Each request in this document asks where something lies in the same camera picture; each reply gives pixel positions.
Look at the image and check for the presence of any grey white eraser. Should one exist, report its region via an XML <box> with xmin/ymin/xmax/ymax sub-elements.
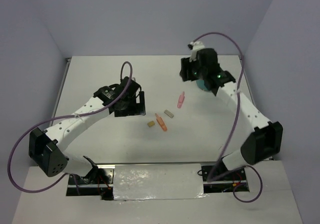
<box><xmin>164</xmin><ymin>109</ymin><xmax>174</xmax><ymax>118</ymax></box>

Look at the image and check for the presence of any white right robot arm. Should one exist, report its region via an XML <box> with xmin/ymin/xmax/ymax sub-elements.
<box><xmin>179</xmin><ymin>45</ymin><xmax>283</xmax><ymax>180</ymax></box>

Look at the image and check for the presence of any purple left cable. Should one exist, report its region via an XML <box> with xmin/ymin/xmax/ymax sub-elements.
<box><xmin>6</xmin><ymin>61</ymin><xmax>133</xmax><ymax>194</ymax></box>

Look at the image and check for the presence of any orange correction tape dispenser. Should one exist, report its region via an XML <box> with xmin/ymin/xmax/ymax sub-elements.
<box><xmin>155</xmin><ymin>113</ymin><xmax>168</xmax><ymax>131</ymax></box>

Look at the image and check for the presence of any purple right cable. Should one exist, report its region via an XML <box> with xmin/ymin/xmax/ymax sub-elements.
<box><xmin>191</xmin><ymin>31</ymin><xmax>264</xmax><ymax>204</ymax></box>

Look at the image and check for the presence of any silver foil cover plate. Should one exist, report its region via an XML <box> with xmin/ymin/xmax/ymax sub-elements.
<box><xmin>113</xmin><ymin>164</ymin><xmax>206</xmax><ymax>201</ymax></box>

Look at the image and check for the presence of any purple cable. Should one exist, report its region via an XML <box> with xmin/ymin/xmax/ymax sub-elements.
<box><xmin>191</xmin><ymin>31</ymin><xmax>264</xmax><ymax>204</ymax></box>
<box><xmin>6</xmin><ymin>61</ymin><xmax>133</xmax><ymax>194</ymax></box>

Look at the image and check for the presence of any metal base rail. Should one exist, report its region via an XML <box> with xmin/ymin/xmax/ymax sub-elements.
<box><xmin>66</xmin><ymin>162</ymin><xmax>249</xmax><ymax>201</ymax></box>

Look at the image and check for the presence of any teal round pen holder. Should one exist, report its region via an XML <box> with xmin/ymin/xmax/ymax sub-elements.
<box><xmin>196</xmin><ymin>79</ymin><xmax>212</xmax><ymax>92</ymax></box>

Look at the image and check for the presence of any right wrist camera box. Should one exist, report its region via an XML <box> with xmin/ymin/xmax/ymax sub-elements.
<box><xmin>187</xmin><ymin>41</ymin><xmax>205</xmax><ymax>62</ymax></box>

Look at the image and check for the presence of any tan yellow eraser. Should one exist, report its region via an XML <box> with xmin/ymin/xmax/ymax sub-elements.
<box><xmin>147</xmin><ymin>121</ymin><xmax>155</xmax><ymax>127</ymax></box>

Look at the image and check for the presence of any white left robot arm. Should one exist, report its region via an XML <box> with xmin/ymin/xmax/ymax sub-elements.
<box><xmin>28</xmin><ymin>76</ymin><xmax>146</xmax><ymax>184</ymax></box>

